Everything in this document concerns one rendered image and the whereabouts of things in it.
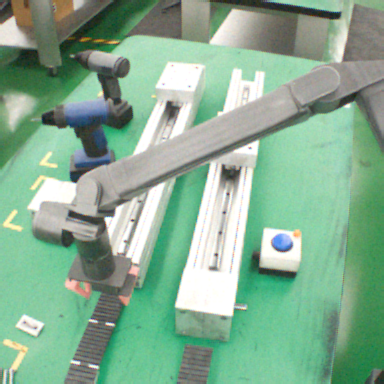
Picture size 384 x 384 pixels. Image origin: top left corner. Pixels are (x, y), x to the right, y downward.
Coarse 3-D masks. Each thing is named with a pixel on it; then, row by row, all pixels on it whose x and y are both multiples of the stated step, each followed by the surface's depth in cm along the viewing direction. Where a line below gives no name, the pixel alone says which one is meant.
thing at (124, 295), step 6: (132, 270) 81; (138, 270) 81; (132, 276) 79; (126, 282) 78; (132, 282) 78; (96, 288) 77; (102, 288) 76; (108, 288) 76; (114, 288) 76; (126, 288) 77; (132, 288) 78; (114, 294) 77; (120, 294) 77; (126, 294) 77; (126, 300) 79
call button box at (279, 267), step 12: (264, 240) 94; (300, 240) 94; (264, 252) 92; (276, 252) 92; (288, 252) 92; (300, 252) 92; (264, 264) 92; (276, 264) 92; (288, 264) 91; (288, 276) 94
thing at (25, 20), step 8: (16, 0) 319; (24, 0) 317; (56, 0) 328; (64, 0) 337; (72, 0) 347; (16, 8) 324; (24, 8) 321; (56, 8) 331; (64, 8) 341; (72, 8) 351; (16, 16) 329; (24, 16) 326; (56, 16) 335; (64, 16) 344; (16, 24) 334; (24, 24) 331; (32, 24) 328
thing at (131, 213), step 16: (160, 112) 124; (176, 112) 129; (192, 112) 130; (160, 128) 125; (176, 128) 118; (144, 144) 113; (160, 192) 101; (128, 208) 102; (144, 208) 97; (160, 208) 101; (112, 224) 94; (128, 224) 97; (144, 224) 94; (160, 224) 104; (112, 240) 93; (128, 240) 94; (144, 240) 91; (128, 256) 88; (144, 256) 91; (144, 272) 93
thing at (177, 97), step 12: (168, 72) 132; (180, 72) 132; (192, 72) 132; (168, 84) 127; (180, 84) 127; (192, 84) 127; (156, 96) 128; (168, 96) 127; (180, 96) 127; (192, 96) 126
